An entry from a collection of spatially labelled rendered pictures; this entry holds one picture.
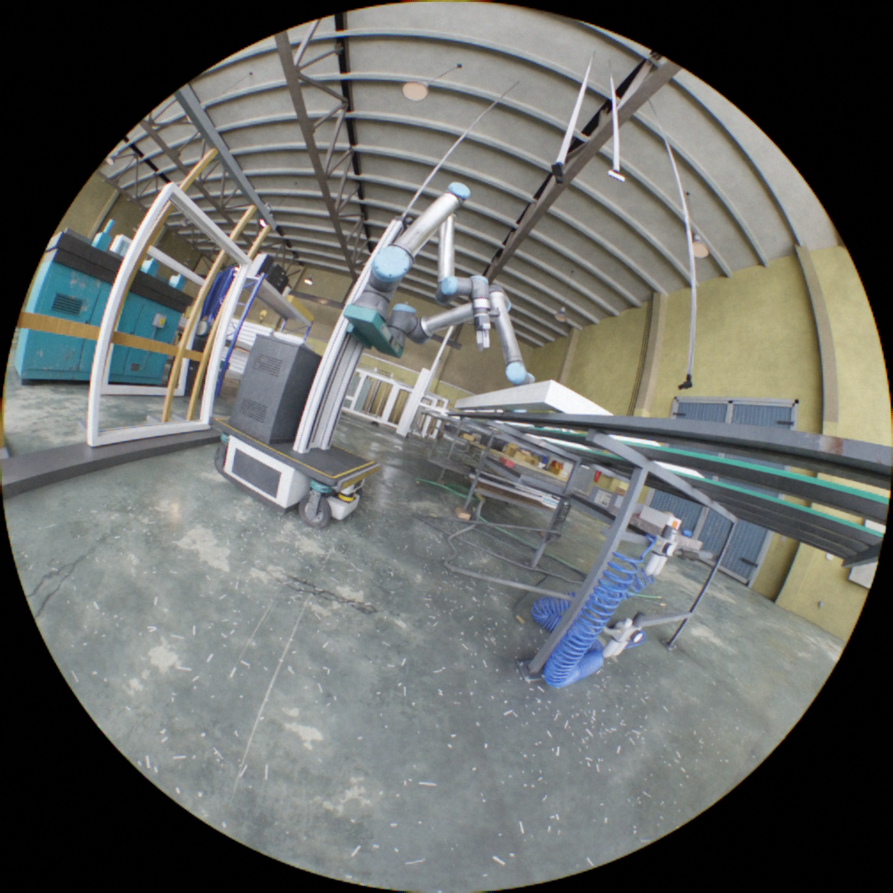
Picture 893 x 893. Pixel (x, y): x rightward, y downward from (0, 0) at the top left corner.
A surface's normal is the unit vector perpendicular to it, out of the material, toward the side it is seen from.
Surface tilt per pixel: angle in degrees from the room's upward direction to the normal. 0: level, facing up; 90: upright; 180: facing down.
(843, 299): 90
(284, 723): 0
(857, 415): 90
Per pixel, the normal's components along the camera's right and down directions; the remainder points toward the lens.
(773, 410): -0.93, -0.33
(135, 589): 0.35, -0.94
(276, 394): -0.04, 0.06
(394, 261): 0.31, 0.27
